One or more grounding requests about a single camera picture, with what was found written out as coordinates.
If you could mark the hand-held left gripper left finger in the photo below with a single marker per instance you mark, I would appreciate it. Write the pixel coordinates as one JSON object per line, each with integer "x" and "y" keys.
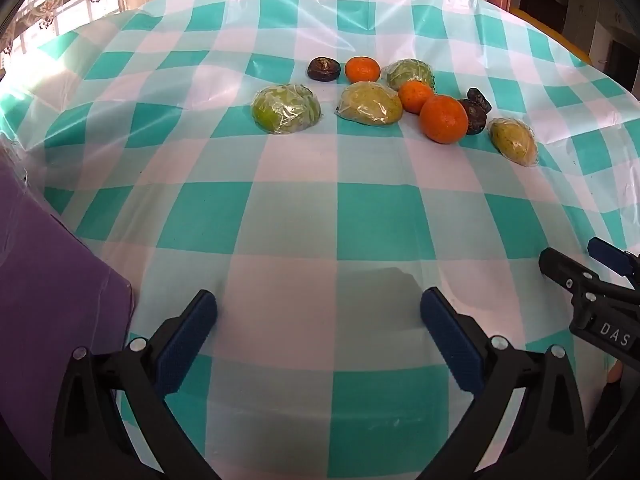
{"x": 187, "y": 340}

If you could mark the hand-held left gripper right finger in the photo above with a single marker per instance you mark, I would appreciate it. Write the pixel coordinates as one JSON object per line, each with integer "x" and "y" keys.
{"x": 450, "y": 340}

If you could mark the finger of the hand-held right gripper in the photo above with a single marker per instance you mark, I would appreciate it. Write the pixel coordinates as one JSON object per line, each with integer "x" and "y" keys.
{"x": 565, "y": 267}
{"x": 607, "y": 255}

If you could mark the small yellow mango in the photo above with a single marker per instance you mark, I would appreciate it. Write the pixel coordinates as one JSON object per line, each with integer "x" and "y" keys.
{"x": 514, "y": 141}

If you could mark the purple cardboard box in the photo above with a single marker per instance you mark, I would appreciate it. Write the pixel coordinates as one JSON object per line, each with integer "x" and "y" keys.
{"x": 50, "y": 285}

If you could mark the dark purple fruit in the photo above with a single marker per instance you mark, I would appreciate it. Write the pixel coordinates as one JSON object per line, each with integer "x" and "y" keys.
{"x": 475, "y": 119}
{"x": 480, "y": 97}

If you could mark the large orange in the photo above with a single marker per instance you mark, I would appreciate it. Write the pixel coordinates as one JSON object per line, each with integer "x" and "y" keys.
{"x": 443, "y": 119}

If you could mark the large yellow-green mango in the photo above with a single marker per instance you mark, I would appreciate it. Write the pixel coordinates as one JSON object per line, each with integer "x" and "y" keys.
{"x": 370, "y": 104}

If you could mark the pale green fruit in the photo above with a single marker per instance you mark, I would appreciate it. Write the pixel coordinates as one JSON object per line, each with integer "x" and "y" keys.
{"x": 286, "y": 109}

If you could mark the dark brown-topped fruit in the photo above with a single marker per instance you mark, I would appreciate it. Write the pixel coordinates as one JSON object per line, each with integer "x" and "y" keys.
{"x": 324, "y": 68}

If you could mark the person's right hand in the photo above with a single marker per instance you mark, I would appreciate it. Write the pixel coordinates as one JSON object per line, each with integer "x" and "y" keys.
{"x": 616, "y": 371}

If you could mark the small orange tangerine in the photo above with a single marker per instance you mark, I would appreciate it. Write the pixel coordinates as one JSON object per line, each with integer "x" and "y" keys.
{"x": 415, "y": 96}
{"x": 363, "y": 70}

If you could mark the window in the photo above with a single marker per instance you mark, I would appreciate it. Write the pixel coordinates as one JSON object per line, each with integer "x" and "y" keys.
{"x": 75, "y": 17}

